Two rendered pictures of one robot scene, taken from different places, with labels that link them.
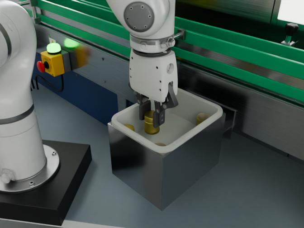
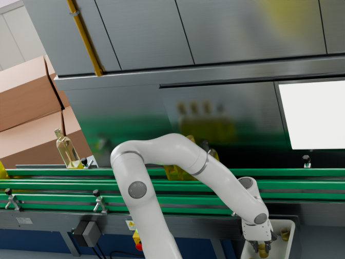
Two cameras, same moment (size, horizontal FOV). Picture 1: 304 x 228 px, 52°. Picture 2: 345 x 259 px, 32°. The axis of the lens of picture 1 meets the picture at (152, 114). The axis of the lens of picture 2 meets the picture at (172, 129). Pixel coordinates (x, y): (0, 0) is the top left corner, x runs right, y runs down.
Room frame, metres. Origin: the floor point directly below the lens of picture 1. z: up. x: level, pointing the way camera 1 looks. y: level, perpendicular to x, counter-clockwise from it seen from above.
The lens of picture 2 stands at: (-0.88, 0.55, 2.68)
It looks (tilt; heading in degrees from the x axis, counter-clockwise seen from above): 34 degrees down; 346
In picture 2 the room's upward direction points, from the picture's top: 19 degrees counter-clockwise
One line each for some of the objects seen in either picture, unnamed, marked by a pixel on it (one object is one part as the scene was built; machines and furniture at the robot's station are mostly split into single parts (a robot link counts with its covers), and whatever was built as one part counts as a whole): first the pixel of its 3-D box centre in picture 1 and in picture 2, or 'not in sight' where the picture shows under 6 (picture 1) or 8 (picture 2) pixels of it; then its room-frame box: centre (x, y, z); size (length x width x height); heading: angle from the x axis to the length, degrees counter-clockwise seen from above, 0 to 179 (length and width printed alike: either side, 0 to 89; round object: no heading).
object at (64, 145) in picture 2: not in sight; (68, 152); (1.52, 0.44, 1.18); 0.06 x 0.06 x 0.26; 55
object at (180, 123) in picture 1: (167, 128); (270, 248); (0.60, -0.04, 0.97); 0.22 x 0.17 x 0.09; 136
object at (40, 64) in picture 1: (43, 66); (140, 245); (0.97, 0.36, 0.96); 0.04 x 0.03 x 0.04; 46
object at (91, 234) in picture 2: not in sight; (87, 234); (1.20, 0.54, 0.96); 0.08 x 0.08 x 0.08; 46
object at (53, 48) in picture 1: (53, 48); not in sight; (1.01, 0.33, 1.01); 0.04 x 0.04 x 0.03
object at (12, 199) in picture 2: not in sight; (11, 204); (1.46, 0.77, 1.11); 0.07 x 0.04 x 0.13; 136
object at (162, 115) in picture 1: (163, 114); (269, 244); (0.56, -0.02, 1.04); 0.03 x 0.03 x 0.07; 47
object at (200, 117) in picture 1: (203, 124); (285, 234); (0.63, -0.12, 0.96); 0.04 x 0.04 x 0.04
